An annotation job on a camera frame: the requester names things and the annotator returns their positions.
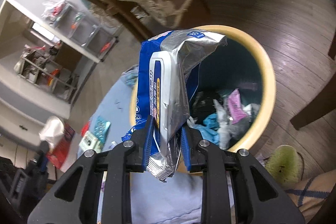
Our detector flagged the blue silver wet wipes pack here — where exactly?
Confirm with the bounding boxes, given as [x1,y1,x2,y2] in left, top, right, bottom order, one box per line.
[122,29,226,181]

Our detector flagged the green medicine box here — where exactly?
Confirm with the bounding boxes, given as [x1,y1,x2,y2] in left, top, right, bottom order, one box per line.
[79,131,103,153]

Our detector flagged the black ceramic mug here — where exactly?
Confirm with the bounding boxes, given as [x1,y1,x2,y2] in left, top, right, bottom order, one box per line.
[39,116,76,173]

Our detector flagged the yellow rimmed trash bin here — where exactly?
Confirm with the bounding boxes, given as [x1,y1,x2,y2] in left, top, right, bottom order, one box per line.
[129,24,277,177]

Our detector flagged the green fuzzy slipper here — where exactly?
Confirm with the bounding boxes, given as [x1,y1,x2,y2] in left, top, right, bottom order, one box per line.
[265,145,305,189]

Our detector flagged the grey rolling cart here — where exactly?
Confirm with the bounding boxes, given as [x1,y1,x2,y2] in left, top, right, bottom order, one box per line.
[42,0,117,61]

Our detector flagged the light blue cartoon cloth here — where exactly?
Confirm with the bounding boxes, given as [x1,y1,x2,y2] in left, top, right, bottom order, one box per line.
[89,79,203,223]

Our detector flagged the blue pill blister pack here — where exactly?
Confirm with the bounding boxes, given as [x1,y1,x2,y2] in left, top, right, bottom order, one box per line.
[93,116,111,144]

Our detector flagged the metal shelf rack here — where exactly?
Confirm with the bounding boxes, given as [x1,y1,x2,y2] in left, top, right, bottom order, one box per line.
[14,45,79,103]

